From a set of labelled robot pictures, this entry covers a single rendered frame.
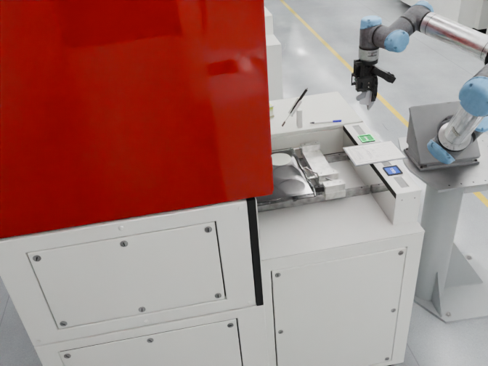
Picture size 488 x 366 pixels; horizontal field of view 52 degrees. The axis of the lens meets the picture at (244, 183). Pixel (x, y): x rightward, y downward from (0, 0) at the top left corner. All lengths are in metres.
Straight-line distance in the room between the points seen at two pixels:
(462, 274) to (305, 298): 1.14
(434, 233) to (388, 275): 0.58
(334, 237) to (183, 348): 0.65
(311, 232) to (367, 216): 0.23
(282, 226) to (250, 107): 0.77
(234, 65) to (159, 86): 0.18
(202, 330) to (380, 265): 0.70
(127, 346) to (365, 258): 0.87
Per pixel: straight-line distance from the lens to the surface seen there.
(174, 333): 1.62
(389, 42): 1.85
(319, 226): 1.87
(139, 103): 1.16
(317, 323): 2.03
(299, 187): 1.93
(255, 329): 1.66
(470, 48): 1.81
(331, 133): 2.25
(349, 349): 2.22
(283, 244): 1.79
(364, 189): 2.02
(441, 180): 2.18
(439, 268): 2.63
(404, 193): 1.83
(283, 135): 2.18
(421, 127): 2.24
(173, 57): 1.13
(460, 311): 2.77
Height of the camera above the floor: 1.99
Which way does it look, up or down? 33 degrees down
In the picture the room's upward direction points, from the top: 5 degrees counter-clockwise
